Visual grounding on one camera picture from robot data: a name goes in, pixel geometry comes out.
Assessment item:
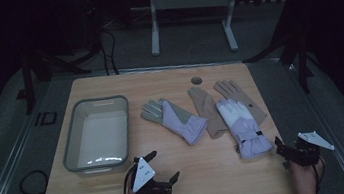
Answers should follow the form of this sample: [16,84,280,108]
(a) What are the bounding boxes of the purple white glove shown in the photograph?
[215,93,276,163]

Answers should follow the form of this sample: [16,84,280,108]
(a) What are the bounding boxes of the person's right hand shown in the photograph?
[288,155,328,187]

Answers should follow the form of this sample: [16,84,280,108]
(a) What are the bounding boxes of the black looped floor cable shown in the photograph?
[17,168,52,194]

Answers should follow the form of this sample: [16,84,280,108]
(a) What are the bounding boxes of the grey plastic bin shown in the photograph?
[55,93,138,181]

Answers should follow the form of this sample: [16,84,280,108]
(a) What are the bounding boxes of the black hanging cables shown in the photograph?
[93,3,122,78]

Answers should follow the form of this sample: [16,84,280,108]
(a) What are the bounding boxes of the black floor bracket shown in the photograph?
[33,110,60,128]

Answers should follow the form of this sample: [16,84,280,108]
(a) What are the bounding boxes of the grey table grommet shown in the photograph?
[190,76,204,86]

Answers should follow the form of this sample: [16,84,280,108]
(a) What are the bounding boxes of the person's left hand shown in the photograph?
[121,163,150,194]

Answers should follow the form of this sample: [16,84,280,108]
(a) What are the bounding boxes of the purple grey glove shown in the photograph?
[137,92,211,152]

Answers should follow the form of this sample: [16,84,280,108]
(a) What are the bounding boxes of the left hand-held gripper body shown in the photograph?
[127,153,175,194]

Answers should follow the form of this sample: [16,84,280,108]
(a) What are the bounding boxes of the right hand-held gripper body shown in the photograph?
[285,127,338,169]

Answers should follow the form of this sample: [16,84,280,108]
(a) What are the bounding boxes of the right hand-held gripper cable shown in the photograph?
[310,156,329,194]

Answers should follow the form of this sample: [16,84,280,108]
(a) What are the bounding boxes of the plain beige glove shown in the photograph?
[186,82,231,143]

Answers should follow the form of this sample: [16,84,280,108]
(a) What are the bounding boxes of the black tripod stand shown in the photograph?
[234,0,325,102]
[9,35,109,117]

